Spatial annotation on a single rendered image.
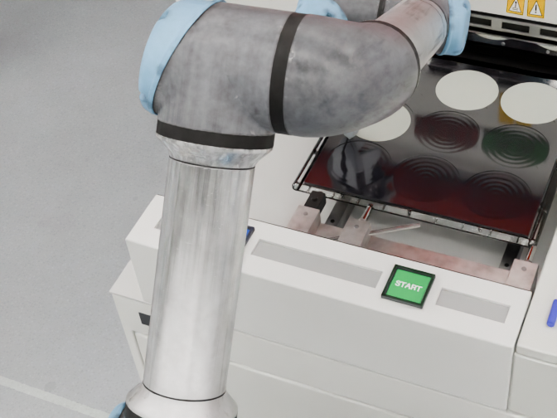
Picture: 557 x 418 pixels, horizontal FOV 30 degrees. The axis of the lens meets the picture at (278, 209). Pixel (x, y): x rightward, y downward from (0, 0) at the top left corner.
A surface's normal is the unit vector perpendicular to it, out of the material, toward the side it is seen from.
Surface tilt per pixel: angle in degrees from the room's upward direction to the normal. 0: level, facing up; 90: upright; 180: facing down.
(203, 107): 53
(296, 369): 90
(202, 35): 27
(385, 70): 64
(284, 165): 0
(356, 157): 0
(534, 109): 0
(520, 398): 90
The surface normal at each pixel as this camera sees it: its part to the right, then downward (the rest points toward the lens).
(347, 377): -0.40, 0.69
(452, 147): -0.10, -0.69
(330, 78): 0.17, 0.11
